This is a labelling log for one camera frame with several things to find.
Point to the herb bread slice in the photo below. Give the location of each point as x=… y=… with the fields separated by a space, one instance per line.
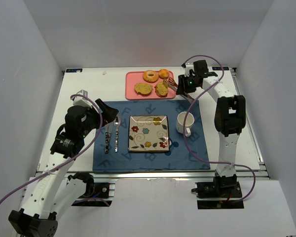
x=143 y=89
x=161 y=89

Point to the white ceramic mug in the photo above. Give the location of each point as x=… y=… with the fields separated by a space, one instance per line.
x=188 y=123

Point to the left blue table label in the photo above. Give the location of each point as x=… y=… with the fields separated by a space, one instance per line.
x=73 y=70

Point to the square floral plate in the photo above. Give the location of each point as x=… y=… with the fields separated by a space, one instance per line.
x=148 y=134

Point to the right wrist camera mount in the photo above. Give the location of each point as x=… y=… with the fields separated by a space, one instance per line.
x=187 y=67

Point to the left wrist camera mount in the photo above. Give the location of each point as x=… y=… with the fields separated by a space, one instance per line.
x=81 y=101

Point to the right blue table label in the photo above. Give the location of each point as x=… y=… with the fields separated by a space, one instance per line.
x=220 y=68

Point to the silver spoon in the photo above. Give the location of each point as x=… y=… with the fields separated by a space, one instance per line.
x=117 y=124

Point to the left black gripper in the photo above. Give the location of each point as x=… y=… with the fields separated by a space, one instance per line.
x=101 y=114

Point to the metal serving tongs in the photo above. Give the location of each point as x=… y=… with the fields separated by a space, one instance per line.
x=170 y=83

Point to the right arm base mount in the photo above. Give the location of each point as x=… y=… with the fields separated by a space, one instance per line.
x=209 y=198

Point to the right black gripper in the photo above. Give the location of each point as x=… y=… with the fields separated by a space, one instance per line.
x=180 y=85

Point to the pink serving tray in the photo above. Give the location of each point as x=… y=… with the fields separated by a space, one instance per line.
x=133 y=78

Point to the sesame bagel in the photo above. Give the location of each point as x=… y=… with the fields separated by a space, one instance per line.
x=150 y=76

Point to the blue letter placemat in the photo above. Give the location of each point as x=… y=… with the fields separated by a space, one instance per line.
x=183 y=154

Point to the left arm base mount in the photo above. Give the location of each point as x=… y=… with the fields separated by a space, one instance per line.
x=97 y=193

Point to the silver fork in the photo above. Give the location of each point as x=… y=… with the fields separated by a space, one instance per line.
x=106 y=138

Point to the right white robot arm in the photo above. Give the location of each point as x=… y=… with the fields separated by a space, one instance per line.
x=229 y=119

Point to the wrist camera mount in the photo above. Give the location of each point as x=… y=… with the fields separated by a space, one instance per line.
x=187 y=67
x=81 y=101

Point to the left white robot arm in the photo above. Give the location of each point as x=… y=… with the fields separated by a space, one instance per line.
x=39 y=215

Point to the silver knife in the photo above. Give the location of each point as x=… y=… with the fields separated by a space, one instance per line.
x=110 y=131

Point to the round bread roll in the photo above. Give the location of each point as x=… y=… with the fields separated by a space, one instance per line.
x=163 y=74

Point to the blue table label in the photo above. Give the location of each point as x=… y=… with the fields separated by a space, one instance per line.
x=220 y=68
x=73 y=70

